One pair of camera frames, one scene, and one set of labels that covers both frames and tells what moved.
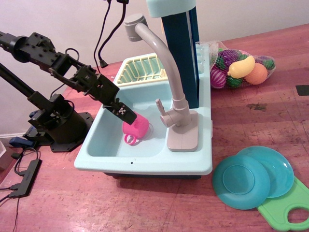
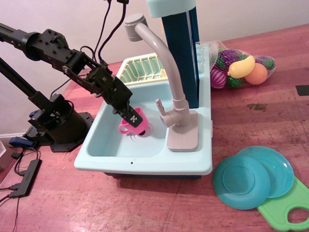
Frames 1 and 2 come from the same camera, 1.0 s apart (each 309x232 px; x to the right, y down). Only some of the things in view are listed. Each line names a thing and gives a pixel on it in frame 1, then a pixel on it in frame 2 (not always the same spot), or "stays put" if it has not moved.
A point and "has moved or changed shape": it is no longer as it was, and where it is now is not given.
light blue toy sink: (104, 148) stays put
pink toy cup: (138, 129) has moved or changed shape
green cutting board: (276, 209) stays put
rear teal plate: (280, 171) stays put
